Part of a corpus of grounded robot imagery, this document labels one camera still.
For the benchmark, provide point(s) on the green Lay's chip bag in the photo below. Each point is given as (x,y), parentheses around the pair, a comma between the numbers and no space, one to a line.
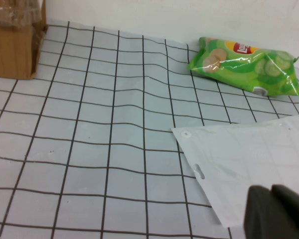
(239,67)

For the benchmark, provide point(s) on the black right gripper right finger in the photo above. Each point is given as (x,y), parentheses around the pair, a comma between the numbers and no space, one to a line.
(296,206)

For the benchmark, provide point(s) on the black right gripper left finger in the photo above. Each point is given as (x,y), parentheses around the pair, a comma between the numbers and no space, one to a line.
(261,219)

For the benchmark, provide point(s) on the white black grid tablecloth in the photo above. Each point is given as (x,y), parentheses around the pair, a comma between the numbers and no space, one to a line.
(89,124)

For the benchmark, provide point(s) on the taped brown cardboard box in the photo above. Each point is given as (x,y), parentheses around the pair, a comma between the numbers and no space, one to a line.
(10,49)

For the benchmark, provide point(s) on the white plastic sheet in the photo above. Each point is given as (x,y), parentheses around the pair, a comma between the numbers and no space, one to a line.
(239,154)

